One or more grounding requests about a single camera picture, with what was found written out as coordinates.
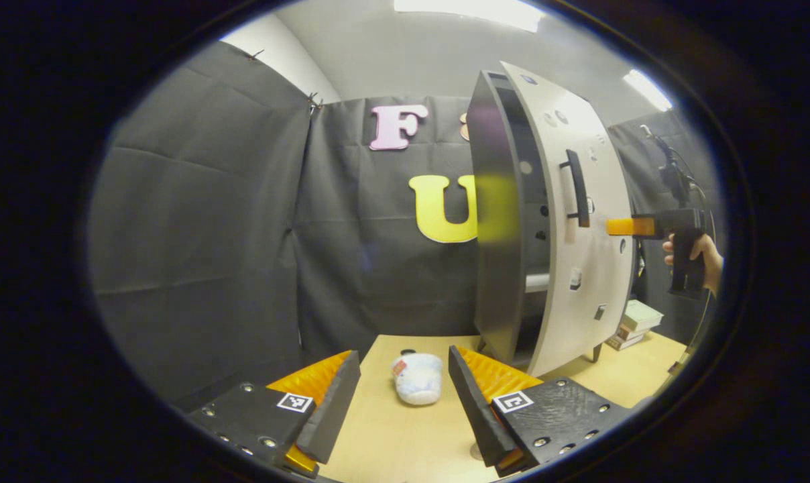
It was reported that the black cable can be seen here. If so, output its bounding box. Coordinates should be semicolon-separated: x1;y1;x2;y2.
670;288;717;376

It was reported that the light grey cabinet door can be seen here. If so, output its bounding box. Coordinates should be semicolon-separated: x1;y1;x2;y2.
501;62;637;378

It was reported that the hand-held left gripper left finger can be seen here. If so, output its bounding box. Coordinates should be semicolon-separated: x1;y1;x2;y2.
185;350;362;480

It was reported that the dark grey cabinet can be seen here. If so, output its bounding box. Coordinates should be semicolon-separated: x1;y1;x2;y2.
467;70;603;370

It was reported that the black cabinet door handle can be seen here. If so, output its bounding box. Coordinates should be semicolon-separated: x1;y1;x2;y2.
559;149;591;229

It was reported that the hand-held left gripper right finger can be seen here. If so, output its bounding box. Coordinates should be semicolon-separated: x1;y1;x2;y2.
448;346;637;478

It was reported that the black backdrop cloth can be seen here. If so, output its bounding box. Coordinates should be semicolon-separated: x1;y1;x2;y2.
86;40;721;410

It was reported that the pale green book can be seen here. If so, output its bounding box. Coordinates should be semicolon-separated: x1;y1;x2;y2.
623;300;664;331

